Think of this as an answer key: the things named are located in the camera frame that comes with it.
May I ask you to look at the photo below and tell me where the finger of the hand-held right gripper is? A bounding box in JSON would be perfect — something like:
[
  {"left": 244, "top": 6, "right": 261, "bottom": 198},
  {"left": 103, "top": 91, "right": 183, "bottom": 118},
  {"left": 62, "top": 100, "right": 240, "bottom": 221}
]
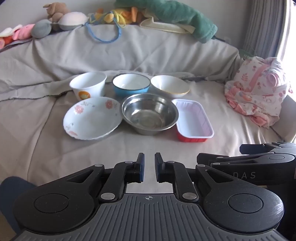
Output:
[
  {"left": 240, "top": 143, "right": 296, "bottom": 155},
  {"left": 196, "top": 152, "right": 269, "bottom": 166}
]

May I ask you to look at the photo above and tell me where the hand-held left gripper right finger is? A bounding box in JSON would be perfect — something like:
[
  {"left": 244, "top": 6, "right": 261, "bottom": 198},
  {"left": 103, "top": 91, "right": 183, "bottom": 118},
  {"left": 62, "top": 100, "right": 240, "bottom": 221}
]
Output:
[{"left": 154, "top": 152, "right": 233, "bottom": 205}]

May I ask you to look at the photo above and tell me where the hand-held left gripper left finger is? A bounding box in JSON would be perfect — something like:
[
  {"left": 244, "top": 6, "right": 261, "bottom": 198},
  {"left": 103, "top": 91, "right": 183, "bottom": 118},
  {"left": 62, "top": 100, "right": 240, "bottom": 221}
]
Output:
[{"left": 65, "top": 152, "right": 145, "bottom": 205}]

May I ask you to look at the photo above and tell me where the blue enamel bowl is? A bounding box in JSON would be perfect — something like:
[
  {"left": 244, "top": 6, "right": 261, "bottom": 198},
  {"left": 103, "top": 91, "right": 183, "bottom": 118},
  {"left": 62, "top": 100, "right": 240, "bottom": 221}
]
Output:
[{"left": 112, "top": 74, "right": 151, "bottom": 97}]

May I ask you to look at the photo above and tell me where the white bowl with orange print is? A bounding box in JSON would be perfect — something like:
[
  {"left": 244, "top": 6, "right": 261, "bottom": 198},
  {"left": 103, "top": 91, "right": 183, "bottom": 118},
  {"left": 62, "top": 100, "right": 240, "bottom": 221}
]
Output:
[{"left": 69, "top": 72, "right": 107, "bottom": 100}]

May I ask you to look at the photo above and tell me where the red tray with white inside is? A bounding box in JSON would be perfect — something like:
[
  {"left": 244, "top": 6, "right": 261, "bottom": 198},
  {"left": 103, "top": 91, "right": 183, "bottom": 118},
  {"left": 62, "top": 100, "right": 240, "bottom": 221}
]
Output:
[{"left": 172, "top": 99, "right": 214, "bottom": 142}]

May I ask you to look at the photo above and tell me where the stainless steel bowl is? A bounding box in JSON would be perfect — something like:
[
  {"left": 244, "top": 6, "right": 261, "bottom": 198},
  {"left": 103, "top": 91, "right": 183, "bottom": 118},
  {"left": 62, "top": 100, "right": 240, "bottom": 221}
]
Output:
[{"left": 122, "top": 94, "right": 179, "bottom": 136}]

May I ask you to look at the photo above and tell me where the pink printed cloth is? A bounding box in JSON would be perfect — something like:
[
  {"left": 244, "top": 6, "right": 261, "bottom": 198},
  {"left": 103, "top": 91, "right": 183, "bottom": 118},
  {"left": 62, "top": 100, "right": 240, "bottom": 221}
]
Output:
[{"left": 225, "top": 56, "right": 294, "bottom": 128}]

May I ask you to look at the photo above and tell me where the white floral plate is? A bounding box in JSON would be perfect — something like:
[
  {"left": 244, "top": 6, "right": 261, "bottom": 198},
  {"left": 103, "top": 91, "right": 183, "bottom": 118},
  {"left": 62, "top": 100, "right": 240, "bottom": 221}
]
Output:
[{"left": 63, "top": 97, "right": 123, "bottom": 140}]

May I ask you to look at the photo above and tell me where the white bowl with gold rim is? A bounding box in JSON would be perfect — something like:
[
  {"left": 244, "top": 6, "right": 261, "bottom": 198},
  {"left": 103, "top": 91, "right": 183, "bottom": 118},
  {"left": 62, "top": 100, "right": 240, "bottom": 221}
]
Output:
[{"left": 151, "top": 75, "right": 190, "bottom": 98}]

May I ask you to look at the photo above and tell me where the grey curtain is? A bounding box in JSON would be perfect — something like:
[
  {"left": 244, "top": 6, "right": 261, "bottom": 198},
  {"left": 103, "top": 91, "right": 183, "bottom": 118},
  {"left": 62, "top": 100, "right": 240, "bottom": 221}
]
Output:
[{"left": 243, "top": 0, "right": 296, "bottom": 67}]

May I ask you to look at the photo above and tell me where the person's leg in blue trousers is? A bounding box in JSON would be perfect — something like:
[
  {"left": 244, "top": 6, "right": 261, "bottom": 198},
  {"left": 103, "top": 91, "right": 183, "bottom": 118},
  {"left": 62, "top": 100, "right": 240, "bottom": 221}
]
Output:
[{"left": 0, "top": 176, "right": 37, "bottom": 235}]

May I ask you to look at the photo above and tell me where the cream cloth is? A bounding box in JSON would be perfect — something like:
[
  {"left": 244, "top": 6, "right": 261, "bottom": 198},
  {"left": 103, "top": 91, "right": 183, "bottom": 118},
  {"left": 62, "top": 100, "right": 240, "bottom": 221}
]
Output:
[{"left": 139, "top": 19, "right": 196, "bottom": 34}]

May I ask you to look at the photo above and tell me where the green towel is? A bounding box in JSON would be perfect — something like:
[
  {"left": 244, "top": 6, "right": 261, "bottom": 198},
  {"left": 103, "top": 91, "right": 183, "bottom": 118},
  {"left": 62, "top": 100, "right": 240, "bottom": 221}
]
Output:
[{"left": 114, "top": 0, "right": 218, "bottom": 44}]

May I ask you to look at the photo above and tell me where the yellow duck plush toy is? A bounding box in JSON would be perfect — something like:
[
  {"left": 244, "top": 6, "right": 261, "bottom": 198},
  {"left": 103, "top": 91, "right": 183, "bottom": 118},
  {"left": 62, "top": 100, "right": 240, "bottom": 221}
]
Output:
[{"left": 89, "top": 6, "right": 144, "bottom": 25}]

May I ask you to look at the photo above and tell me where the white and grey round plush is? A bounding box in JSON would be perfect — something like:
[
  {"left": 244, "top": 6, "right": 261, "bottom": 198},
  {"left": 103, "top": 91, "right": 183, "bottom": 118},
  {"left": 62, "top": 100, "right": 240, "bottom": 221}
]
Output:
[{"left": 58, "top": 11, "right": 90, "bottom": 31}]

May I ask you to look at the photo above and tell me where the grey plush toy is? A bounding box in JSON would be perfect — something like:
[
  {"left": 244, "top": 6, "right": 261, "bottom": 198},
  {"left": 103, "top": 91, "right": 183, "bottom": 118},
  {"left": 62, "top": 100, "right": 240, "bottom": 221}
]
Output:
[{"left": 31, "top": 20, "right": 52, "bottom": 38}]

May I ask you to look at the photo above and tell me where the brown bear plush toy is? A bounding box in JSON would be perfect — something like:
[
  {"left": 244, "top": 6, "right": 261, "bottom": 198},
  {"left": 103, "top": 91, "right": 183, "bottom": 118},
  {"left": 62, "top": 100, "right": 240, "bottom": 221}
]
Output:
[{"left": 43, "top": 2, "right": 70, "bottom": 31}]

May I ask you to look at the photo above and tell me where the pink plush toy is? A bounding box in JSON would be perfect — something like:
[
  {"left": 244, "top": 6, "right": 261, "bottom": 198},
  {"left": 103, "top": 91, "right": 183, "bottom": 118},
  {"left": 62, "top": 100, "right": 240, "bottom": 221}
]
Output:
[{"left": 13, "top": 24, "right": 35, "bottom": 40}]

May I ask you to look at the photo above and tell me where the orange plush toy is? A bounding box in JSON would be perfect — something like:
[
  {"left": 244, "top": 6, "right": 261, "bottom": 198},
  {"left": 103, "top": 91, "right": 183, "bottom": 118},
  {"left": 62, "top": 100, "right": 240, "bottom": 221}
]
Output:
[{"left": 0, "top": 37, "right": 15, "bottom": 49}]

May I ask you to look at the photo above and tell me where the blue cord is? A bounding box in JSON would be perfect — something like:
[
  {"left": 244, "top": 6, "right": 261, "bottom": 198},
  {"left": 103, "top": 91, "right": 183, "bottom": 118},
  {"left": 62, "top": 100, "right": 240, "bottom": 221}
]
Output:
[{"left": 84, "top": 14, "right": 123, "bottom": 43}]

